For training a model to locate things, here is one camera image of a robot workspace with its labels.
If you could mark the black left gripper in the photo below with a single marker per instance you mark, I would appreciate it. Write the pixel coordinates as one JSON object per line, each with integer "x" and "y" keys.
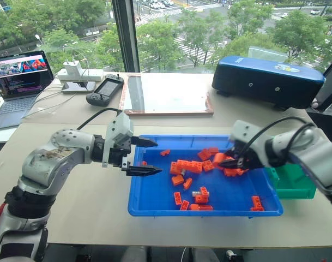
{"x": 119, "y": 154}

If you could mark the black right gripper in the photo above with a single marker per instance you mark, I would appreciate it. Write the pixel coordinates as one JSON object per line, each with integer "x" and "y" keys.
{"x": 250, "y": 159}

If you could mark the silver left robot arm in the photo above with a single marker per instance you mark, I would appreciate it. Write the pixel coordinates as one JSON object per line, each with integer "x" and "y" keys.
{"x": 51, "y": 163}

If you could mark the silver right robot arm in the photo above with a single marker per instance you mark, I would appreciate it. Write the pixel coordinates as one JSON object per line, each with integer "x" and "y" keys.
{"x": 310, "y": 152}

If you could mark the blue plastic bin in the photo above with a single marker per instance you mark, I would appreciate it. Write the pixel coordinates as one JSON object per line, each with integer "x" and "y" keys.
{"x": 154, "y": 196}

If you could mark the green plastic bin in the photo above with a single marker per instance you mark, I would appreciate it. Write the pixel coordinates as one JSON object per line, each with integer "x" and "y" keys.
{"x": 294, "y": 185}

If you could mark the long orange building brick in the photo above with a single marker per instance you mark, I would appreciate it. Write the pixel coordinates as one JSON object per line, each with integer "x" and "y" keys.
{"x": 189, "y": 166}

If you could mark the small silver battery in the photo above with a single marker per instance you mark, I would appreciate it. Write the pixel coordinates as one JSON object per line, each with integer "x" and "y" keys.
{"x": 195, "y": 193}
{"x": 183, "y": 172}

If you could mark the wood-framed white board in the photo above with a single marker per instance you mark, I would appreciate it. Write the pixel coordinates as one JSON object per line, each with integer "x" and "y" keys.
{"x": 168, "y": 92}

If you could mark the black handheld game controller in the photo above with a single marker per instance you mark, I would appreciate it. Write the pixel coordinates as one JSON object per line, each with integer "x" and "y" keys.
{"x": 104, "y": 90}

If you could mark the blue hard case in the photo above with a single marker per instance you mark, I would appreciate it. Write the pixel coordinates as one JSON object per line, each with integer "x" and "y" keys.
{"x": 266, "y": 82}

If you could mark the black and silver flat device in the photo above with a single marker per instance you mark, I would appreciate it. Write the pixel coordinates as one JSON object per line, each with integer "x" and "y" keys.
{"x": 78, "y": 86}

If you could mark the white power strip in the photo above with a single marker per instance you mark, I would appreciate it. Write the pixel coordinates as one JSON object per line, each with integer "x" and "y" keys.
{"x": 95, "y": 74}

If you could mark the white charger adapter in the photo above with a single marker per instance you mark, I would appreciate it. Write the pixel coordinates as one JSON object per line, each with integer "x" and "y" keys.
{"x": 72, "y": 67}

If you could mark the black monitor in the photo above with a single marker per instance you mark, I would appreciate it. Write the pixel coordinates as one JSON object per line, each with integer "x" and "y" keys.
{"x": 330, "y": 82}

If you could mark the open grey laptop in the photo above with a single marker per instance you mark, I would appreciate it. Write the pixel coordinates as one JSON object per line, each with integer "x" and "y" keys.
{"x": 18, "y": 79}

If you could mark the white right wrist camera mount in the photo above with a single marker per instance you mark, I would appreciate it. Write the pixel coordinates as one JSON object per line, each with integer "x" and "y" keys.
{"x": 244, "y": 131}

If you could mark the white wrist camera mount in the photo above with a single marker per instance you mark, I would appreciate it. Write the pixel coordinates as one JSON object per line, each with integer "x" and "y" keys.
{"x": 244, "y": 131}
{"x": 120, "y": 125}

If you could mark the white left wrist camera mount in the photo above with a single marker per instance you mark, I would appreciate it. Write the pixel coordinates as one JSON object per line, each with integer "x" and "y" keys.
{"x": 120, "y": 125}

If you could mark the dark window frame post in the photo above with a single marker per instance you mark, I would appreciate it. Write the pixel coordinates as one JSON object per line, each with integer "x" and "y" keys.
{"x": 126, "y": 35}

